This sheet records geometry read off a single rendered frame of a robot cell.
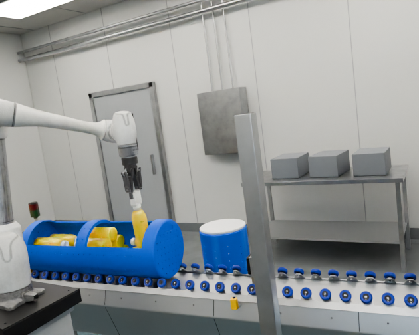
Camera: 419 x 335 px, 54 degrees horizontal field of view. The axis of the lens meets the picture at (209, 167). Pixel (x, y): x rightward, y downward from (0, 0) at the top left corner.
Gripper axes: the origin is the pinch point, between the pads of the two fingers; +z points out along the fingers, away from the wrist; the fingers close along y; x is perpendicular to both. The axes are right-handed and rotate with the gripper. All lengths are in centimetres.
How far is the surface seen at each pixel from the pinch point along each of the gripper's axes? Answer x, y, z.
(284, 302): -70, -7, 43
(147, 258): -8.4, -9.2, 26.1
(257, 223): -71, -31, 3
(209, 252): -12, 46, 44
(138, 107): 229, 352, -53
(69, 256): 39.5, -9.0, 27.2
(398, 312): -112, -7, 43
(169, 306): -16, -8, 50
